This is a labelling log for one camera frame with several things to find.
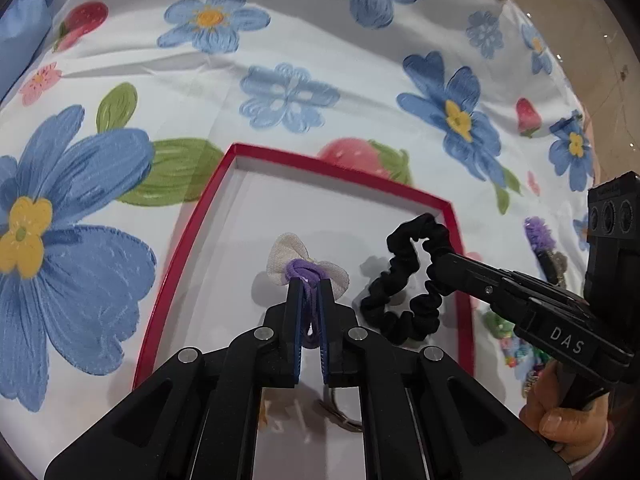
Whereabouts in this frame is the black silver chain bracelet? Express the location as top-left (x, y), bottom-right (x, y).
top-left (521, 367), bottom-right (546, 401)

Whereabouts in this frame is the floral print bedsheet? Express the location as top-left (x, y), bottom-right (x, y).
top-left (0, 0), bottom-right (601, 480)

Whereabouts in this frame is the red shallow box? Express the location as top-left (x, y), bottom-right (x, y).
top-left (131, 143), bottom-right (476, 480)

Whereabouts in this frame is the black scrunchie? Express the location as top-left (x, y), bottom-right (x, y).
top-left (359, 212), bottom-right (453, 346)

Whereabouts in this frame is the wristwatch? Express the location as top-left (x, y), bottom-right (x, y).
top-left (319, 389), bottom-right (364, 433)

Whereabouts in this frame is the colourful bead bracelet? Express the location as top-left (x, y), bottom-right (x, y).
top-left (500, 337), bottom-right (548, 371)

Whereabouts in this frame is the person's right hand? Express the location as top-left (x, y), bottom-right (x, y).
top-left (519, 360), bottom-right (611, 450)

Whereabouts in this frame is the purple hair tie white bow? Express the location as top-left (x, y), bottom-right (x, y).
top-left (266, 232), bottom-right (351, 351)

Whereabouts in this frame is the purple flower hair clip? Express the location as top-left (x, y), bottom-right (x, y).
top-left (522, 216), bottom-right (568, 286)

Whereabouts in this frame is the blue pillow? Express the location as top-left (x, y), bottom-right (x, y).
top-left (0, 0), bottom-right (57, 106)

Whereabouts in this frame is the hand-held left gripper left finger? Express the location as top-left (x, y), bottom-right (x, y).
top-left (44, 280), bottom-right (313, 480)

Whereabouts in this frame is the green hair tie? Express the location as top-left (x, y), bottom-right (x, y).
top-left (482, 309), bottom-right (517, 341)

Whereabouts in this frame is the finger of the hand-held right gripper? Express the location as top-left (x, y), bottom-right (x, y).
top-left (431, 259), bottom-right (532, 329)
top-left (442, 254), bottom-right (587, 305)

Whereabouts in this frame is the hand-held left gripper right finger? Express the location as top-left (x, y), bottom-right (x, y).
top-left (315, 280), bottom-right (571, 480)

